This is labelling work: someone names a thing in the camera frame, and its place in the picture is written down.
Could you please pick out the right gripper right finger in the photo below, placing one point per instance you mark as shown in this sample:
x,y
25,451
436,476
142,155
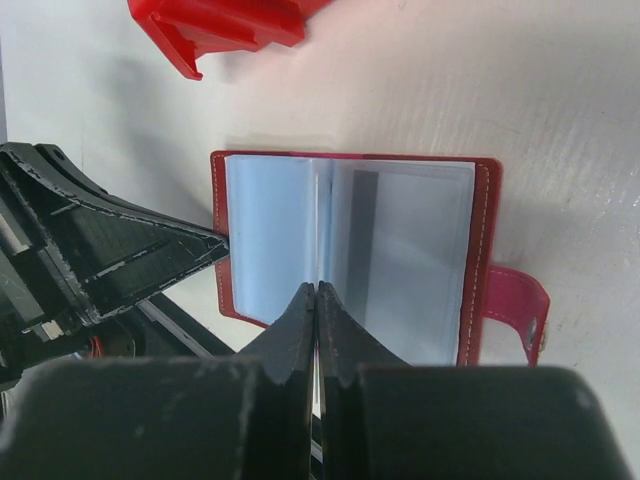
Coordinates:
x,y
385,419

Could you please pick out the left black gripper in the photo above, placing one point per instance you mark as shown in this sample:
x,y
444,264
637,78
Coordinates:
x,y
73,254

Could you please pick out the red plastic bin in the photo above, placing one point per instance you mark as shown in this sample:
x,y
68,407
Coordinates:
x,y
185,30

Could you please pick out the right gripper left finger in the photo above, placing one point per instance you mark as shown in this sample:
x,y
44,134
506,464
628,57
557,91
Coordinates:
x,y
243,416

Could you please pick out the red leather card holder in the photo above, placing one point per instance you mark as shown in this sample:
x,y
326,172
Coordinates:
x,y
406,242

